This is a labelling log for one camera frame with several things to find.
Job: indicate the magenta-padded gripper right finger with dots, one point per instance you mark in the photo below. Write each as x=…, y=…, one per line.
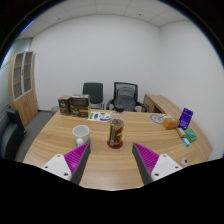
x=146, y=157

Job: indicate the green flat box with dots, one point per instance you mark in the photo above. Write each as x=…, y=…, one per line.
x=191, y=135

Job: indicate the black leather armchair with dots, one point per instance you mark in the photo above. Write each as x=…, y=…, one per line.
x=10, y=136

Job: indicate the black office chair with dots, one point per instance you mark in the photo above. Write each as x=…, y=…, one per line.
x=93, y=93

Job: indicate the purple standing sign card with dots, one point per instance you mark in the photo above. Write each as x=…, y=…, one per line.
x=185, y=118

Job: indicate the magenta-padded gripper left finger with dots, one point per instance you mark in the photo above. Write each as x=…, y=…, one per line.
x=77, y=156

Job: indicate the orange wooden tissue box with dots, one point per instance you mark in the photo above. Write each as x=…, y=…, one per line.
x=170, y=124

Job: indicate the small dark brown box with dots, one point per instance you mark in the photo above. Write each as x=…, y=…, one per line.
x=64, y=106

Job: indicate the clear bottle with black cap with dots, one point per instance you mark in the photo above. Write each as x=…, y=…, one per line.
x=116, y=131

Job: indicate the large dark brown box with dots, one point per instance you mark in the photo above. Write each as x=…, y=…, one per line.
x=79, y=107

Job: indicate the wooden shelf cabinet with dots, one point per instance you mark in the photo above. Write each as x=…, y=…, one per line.
x=28, y=103

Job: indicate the wooden side desk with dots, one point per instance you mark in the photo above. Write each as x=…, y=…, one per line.
x=156, y=101

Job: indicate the grey mesh office chair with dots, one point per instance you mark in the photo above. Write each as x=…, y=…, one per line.
x=126, y=96

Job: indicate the white and grey mug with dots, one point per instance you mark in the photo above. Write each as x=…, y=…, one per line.
x=80, y=133

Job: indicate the white printed leaflet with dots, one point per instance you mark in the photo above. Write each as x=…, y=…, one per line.
x=98, y=116

